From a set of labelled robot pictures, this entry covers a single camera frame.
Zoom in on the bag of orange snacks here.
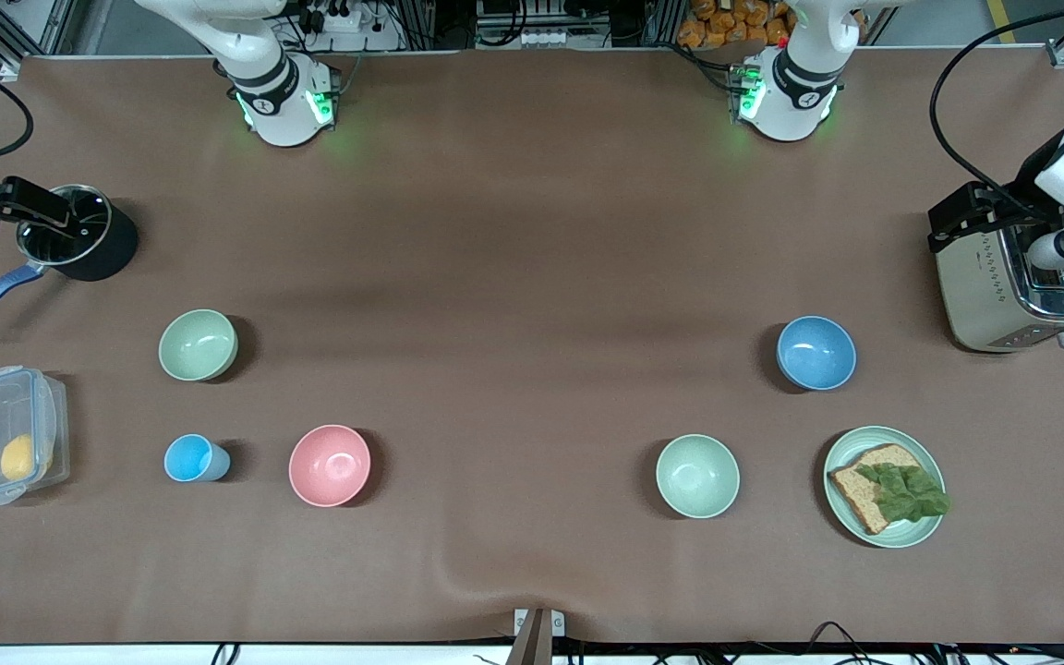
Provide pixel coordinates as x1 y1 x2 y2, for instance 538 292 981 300
677 0 792 49

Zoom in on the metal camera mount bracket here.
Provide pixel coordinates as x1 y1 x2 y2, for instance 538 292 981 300
514 608 566 665

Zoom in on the white power strip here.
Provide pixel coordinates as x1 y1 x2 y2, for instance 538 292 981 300
306 3 378 34
477 28 611 50

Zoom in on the brown bread slice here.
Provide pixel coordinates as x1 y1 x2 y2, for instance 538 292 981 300
828 444 935 536

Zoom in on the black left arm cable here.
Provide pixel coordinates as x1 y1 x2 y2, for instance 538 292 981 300
929 0 1064 223

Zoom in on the black saucepan with blue handle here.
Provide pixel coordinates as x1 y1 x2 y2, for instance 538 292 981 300
0 185 140 335

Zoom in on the pale green plate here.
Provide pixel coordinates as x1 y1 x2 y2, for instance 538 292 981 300
823 426 947 550

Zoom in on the silver toaster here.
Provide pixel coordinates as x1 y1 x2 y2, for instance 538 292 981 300
936 217 1064 354

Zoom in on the blue plastic cup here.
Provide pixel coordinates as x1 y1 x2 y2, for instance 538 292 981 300
163 434 231 483

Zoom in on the green lettuce leaf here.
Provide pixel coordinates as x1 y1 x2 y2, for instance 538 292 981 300
855 462 951 523

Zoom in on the pale green bowl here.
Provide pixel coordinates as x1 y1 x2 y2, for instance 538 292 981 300
656 434 741 519
159 309 239 382

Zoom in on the black cable loop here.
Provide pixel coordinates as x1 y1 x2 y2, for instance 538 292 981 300
804 621 875 659

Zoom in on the blue bowl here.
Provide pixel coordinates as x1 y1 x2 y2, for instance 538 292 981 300
777 316 857 392

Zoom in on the pink bowl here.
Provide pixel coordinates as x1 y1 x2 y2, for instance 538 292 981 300
289 425 372 508

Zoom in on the glass lid with blue knob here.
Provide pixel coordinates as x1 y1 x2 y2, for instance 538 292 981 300
17 185 114 266

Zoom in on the yellow lemon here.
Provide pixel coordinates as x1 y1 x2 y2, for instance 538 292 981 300
1 434 38 482

